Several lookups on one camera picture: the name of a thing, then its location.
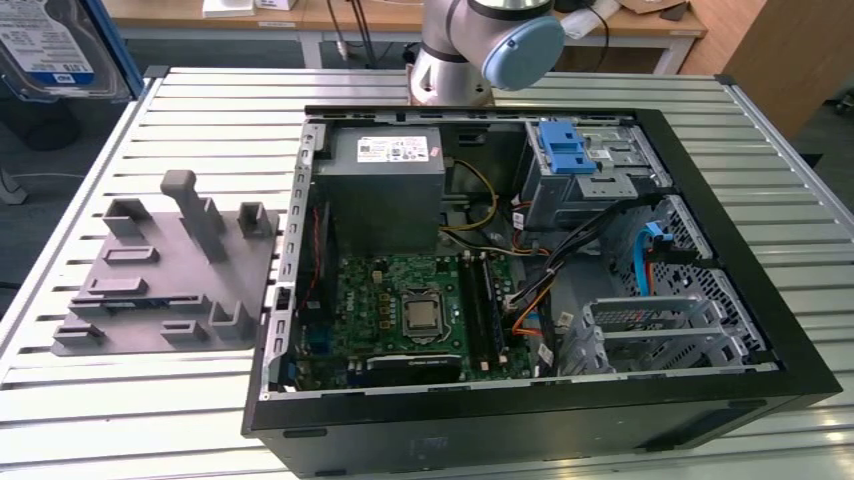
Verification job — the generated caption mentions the cardboard box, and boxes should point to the cardboard box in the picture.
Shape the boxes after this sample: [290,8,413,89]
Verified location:
[616,0,688,16]

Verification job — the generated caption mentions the wooden desk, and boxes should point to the wooden desk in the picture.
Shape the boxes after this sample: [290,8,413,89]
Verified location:
[109,0,708,76]

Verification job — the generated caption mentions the hard disk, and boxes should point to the hard disk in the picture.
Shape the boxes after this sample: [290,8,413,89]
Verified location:
[0,0,145,104]

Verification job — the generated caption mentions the black PC case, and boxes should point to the black PC case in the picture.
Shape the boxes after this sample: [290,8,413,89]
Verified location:
[240,104,843,479]

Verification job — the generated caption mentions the black graphics card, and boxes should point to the black graphics card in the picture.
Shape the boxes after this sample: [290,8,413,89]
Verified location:
[362,352,463,386]

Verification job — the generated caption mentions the grey power supply unit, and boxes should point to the grey power supply unit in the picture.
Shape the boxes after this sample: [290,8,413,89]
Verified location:
[312,124,447,256]

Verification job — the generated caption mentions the grey parts rack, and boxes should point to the grey parts rack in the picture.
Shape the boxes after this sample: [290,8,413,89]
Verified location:
[50,168,281,357]

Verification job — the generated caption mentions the black wire bundle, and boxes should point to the black wire bundle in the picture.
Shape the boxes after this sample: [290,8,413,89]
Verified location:
[509,197,659,314]

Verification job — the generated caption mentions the metal optical drive cage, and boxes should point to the metal optical drive cage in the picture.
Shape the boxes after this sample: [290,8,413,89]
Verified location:
[519,119,672,231]

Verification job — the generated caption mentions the blue data wire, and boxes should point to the blue data wire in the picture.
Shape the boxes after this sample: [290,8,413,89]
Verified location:
[637,222,672,301]

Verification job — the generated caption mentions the green motherboard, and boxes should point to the green motherboard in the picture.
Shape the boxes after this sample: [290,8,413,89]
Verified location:
[292,252,535,389]

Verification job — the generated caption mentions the white plastic tube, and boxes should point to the white plastic tube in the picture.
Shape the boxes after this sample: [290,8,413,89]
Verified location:
[563,0,621,40]

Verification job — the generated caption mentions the orange wires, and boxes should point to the orange wires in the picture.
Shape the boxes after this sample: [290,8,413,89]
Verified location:
[511,279,555,346]

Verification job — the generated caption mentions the silver CPU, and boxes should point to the silver CPU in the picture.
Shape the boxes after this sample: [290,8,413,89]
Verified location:
[398,298,443,334]

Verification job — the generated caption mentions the grey stand foot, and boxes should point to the grey stand foot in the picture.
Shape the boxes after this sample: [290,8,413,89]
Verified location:
[0,167,29,205]

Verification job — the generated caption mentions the blue plastic drive latch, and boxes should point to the blue plastic drive latch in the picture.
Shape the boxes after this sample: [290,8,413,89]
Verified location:
[537,121,599,175]

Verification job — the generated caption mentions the RAM stick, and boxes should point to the RAM stick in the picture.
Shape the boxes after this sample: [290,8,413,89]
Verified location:
[477,253,509,361]

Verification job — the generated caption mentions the black mesh waste bin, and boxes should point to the black mesh waste bin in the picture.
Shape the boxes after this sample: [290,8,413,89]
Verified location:
[0,97,85,151]

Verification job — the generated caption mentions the yellow wire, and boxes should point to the yellow wire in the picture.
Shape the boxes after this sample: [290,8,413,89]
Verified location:
[439,158,500,232]

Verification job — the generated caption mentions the wooden cabinet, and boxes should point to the wooden cabinet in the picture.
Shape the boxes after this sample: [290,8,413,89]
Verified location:
[679,0,854,136]

